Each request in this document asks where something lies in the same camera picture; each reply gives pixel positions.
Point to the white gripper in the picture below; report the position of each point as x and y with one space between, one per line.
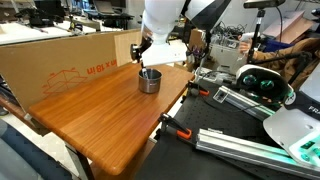
165 54

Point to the white VR controller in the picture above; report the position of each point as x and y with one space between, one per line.
248 35

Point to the white Franka robot base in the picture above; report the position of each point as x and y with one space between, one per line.
296 130

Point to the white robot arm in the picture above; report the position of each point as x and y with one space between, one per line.
163 16

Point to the small stainless steel pot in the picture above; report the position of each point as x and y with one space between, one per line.
150 83

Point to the operator hand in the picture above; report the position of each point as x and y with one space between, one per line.
245 46

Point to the slanted metal pole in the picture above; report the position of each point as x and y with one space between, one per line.
202 63

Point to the background laptop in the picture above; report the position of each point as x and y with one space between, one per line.
104 6

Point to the large printed cardboard box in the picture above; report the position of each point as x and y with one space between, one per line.
50 63

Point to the black perforated breadboard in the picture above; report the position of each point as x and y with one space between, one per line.
213 130

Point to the white background table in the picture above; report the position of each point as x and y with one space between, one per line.
36 32

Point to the grey table leg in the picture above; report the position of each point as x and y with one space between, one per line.
81 163

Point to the white VR headset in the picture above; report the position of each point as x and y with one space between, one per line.
263 83

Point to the brown jacket sleeve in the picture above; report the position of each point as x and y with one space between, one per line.
286 50

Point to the flat cardboard sheets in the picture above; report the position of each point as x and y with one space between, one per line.
288 23

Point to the blue grey padded chair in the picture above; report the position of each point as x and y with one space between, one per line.
20 156

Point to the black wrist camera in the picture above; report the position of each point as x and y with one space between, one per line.
135 52

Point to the short aluminium rail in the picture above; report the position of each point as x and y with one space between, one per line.
243 102

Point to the black camera on stand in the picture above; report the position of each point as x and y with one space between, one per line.
258 20

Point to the long aluminium rail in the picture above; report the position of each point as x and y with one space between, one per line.
246 150

